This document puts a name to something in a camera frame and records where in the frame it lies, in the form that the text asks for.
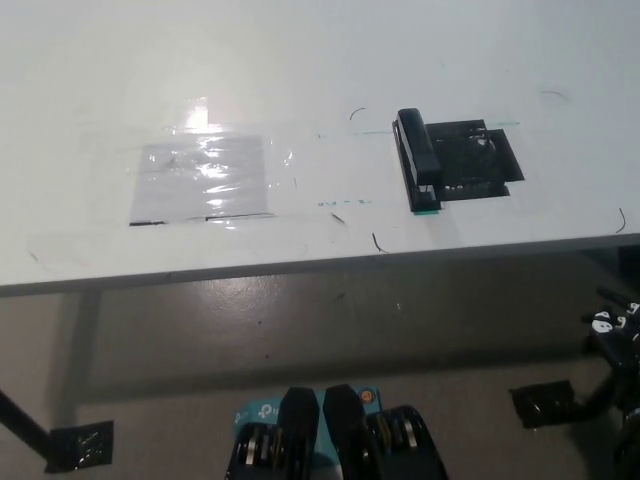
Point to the clear plastic film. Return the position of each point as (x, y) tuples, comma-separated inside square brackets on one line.
[(280, 160)]

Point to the black table leg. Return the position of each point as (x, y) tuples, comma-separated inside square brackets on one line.
[(22, 425)]

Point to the white paper sheet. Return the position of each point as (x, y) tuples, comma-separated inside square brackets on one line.
[(200, 180)]

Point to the black tape patch on desk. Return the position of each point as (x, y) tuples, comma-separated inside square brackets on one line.
[(475, 160)]

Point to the robot body black teal blocks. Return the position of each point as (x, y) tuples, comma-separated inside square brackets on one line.
[(340, 435)]

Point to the black stapler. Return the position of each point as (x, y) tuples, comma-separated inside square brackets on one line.
[(419, 145)]

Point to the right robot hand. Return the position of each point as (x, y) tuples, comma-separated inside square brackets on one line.
[(614, 332)]

